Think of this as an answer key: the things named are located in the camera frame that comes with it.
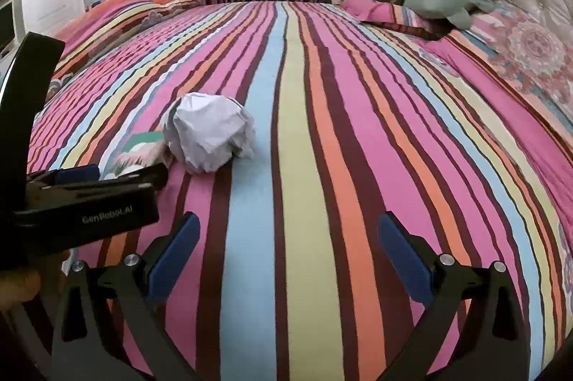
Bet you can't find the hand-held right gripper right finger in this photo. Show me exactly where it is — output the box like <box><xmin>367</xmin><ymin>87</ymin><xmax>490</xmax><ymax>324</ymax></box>
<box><xmin>377</xmin><ymin>211</ymin><xmax>531</xmax><ymax>381</ymax></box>

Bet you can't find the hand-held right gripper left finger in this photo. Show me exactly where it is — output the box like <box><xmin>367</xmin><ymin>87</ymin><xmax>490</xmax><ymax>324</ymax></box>
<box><xmin>51</xmin><ymin>212</ymin><xmax>202</xmax><ymax>381</ymax></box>

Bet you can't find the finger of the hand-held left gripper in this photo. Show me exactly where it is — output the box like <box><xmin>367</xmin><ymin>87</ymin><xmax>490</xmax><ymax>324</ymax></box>
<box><xmin>96</xmin><ymin>164</ymin><xmax>170</xmax><ymax>190</ymax></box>
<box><xmin>49</xmin><ymin>165</ymin><xmax>100</xmax><ymax>185</ymax></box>

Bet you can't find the round paper ball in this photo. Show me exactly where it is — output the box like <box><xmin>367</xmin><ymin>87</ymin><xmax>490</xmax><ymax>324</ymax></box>
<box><xmin>162</xmin><ymin>92</ymin><xmax>256</xmax><ymax>173</ymax></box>

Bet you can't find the person's left hand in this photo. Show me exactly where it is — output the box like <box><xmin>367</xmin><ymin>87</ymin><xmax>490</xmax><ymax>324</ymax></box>
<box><xmin>0</xmin><ymin>267</ymin><xmax>43</xmax><ymax>314</ymax></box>

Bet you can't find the striped bed sheet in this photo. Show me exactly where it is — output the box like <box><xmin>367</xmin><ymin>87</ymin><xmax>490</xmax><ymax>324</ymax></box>
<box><xmin>27</xmin><ymin>0</ymin><xmax>573</xmax><ymax>381</ymax></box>

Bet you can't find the folded patterned quilt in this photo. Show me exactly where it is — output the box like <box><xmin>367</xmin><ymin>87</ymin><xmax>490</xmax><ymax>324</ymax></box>
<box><xmin>45</xmin><ymin>0</ymin><xmax>202</xmax><ymax>95</ymax></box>

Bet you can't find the pink floral quilt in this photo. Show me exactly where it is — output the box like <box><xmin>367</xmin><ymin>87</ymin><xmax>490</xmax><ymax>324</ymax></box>
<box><xmin>416</xmin><ymin>0</ymin><xmax>573</xmax><ymax>203</ymax></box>

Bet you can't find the pink striped pillow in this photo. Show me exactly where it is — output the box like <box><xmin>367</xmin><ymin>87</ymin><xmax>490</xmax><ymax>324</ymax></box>
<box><xmin>340</xmin><ymin>0</ymin><xmax>453</xmax><ymax>39</ymax></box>

